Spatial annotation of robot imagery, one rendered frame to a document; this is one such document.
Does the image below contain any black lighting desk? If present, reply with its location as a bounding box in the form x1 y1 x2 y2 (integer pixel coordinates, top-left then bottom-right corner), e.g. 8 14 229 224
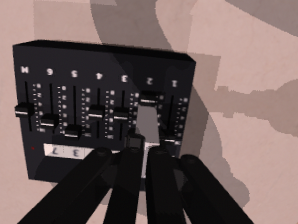
12 40 196 183

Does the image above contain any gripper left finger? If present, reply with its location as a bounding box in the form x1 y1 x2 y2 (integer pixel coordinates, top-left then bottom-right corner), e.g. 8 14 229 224
17 104 147 224

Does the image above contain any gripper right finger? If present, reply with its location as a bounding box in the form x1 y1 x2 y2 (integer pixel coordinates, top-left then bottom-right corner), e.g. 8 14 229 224
143 106 254 224

